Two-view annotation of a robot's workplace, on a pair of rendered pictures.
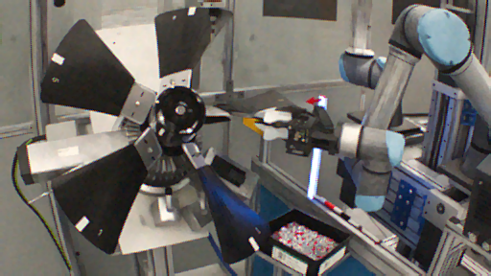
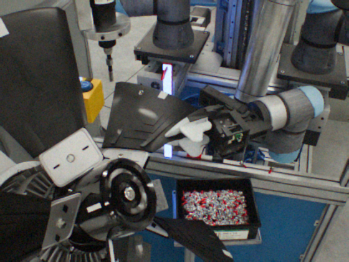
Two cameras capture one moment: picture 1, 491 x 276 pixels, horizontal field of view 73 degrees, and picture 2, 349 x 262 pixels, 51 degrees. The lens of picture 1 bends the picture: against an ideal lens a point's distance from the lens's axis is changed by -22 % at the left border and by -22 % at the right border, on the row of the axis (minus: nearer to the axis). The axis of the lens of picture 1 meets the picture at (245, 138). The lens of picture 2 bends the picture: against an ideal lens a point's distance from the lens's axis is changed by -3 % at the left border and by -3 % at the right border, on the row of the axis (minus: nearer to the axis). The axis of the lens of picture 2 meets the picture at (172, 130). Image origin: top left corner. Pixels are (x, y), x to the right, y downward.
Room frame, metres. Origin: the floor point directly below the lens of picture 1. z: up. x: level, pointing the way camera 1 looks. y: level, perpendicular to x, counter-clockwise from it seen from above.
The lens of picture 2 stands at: (0.55, 0.37, 1.68)
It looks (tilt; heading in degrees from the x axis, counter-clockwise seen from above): 41 degrees down; 314
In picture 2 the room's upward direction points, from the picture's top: straight up
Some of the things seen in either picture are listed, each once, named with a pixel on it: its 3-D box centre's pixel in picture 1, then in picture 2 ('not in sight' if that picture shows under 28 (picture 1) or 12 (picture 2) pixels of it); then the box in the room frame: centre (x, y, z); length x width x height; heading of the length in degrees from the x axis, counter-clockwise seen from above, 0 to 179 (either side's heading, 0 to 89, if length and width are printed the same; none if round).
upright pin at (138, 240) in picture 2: (202, 202); (139, 246); (0.91, 0.10, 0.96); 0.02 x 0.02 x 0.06
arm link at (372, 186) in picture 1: (371, 182); (280, 135); (0.83, -0.30, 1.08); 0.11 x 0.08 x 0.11; 3
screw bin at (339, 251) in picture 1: (303, 242); (215, 208); (0.91, -0.17, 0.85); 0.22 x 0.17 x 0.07; 46
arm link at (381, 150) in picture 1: (381, 148); (295, 106); (0.82, -0.30, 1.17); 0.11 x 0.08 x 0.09; 68
